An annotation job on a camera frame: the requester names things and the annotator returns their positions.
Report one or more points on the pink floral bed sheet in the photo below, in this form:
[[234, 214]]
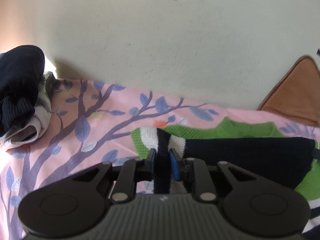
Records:
[[92, 122]]

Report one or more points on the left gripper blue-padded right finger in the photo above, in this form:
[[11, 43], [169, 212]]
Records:
[[180, 167]]

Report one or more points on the brown cushion mat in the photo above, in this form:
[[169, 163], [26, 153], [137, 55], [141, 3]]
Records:
[[296, 95]]

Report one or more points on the dark navy clothes pile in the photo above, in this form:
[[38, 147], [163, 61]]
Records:
[[22, 69]]

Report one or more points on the green navy striped knit sweater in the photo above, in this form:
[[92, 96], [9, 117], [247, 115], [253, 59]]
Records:
[[260, 148]]

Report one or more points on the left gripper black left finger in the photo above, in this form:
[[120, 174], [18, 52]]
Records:
[[145, 169]]

